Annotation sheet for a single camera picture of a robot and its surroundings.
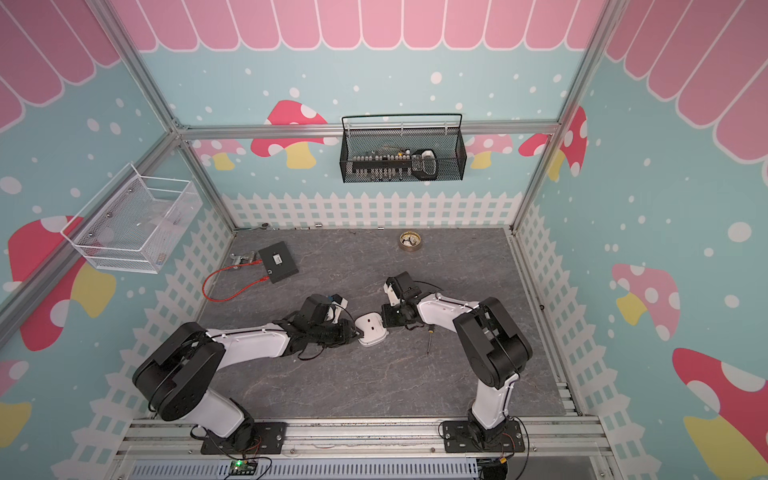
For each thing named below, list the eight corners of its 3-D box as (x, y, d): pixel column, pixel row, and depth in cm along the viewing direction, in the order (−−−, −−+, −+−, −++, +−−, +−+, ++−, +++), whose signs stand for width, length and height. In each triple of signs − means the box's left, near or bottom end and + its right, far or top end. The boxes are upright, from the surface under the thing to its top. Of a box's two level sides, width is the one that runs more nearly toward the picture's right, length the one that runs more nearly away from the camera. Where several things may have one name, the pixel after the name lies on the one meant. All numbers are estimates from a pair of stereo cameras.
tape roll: (399, 251, 116) (399, 247, 114) (399, 235, 122) (399, 231, 120) (421, 251, 116) (422, 247, 114) (420, 235, 122) (420, 231, 120)
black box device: (273, 284, 106) (271, 280, 104) (260, 255, 115) (258, 251, 113) (299, 273, 110) (297, 268, 108) (285, 245, 118) (283, 241, 116)
